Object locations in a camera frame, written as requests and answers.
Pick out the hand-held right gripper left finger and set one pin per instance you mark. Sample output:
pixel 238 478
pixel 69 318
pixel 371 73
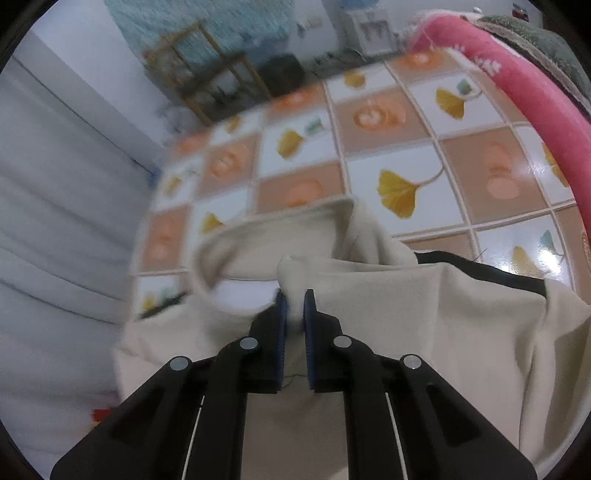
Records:
pixel 279 344

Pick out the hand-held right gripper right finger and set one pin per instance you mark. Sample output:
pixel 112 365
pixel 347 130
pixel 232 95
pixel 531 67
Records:
pixel 310 344

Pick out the cream zip jacket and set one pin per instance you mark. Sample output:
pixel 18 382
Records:
pixel 461 323

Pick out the red paper bag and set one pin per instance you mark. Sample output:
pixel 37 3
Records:
pixel 99 414

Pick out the white curtain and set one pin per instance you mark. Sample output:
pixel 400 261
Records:
pixel 55 230

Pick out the wooden chair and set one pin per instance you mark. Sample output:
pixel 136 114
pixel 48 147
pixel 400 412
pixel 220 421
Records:
pixel 231 62

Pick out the white water dispenser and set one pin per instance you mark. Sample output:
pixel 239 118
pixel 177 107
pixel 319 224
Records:
pixel 369 27

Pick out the pink floral blanket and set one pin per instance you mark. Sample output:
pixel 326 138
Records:
pixel 531 92

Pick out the green patterned pillow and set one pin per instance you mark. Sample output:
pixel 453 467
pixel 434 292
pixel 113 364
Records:
pixel 554 50

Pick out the teal floral wall cloth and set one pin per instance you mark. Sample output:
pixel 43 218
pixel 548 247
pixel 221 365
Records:
pixel 152 23

